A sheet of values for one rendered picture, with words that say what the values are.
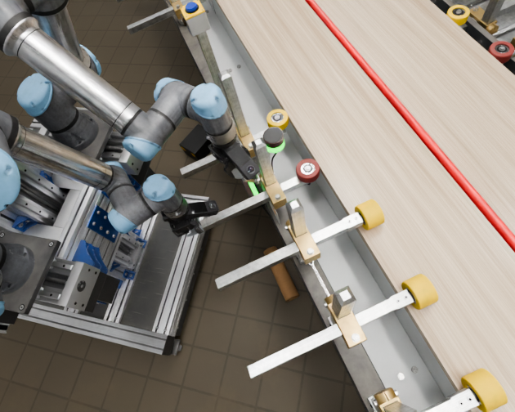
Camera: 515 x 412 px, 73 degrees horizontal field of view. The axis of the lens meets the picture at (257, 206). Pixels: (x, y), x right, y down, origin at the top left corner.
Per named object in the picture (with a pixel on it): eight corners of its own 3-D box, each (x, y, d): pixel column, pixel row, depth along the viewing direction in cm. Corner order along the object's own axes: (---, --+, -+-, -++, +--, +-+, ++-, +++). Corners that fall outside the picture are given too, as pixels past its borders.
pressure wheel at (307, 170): (303, 196, 125) (302, 181, 115) (293, 179, 129) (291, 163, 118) (324, 187, 125) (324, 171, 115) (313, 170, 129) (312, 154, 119)
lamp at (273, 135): (275, 181, 119) (266, 146, 100) (269, 169, 122) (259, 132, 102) (291, 175, 119) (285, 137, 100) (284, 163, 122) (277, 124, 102)
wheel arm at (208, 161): (185, 180, 135) (181, 174, 131) (183, 173, 137) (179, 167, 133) (286, 133, 136) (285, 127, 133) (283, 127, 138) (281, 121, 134)
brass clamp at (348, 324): (346, 350, 91) (347, 349, 86) (322, 302, 97) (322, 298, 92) (367, 339, 91) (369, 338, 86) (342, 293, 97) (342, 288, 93)
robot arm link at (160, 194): (134, 183, 93) (161, 166, 94) (151, 201, 103) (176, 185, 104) (145, 204, 90) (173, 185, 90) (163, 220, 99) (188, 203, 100)
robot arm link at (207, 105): (199, 75, 80) (228, 86, 77) (212, 106, 90) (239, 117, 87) (179, 100, 78) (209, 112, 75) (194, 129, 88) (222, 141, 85)
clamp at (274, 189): (275, 209, 122) (273, 203, 118) (260, 180, 128) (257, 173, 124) (288, 203, 122) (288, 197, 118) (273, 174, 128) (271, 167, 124)
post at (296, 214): (301, 265, 128) (290, 212, 85) (297, 257, 130) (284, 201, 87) (310, 261, 128) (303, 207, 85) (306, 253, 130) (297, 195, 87)
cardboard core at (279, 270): (284, 300, 181) (262, 250, 195) (286, 302, 188) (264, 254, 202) (298, 293, 181) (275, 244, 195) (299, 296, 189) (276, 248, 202)
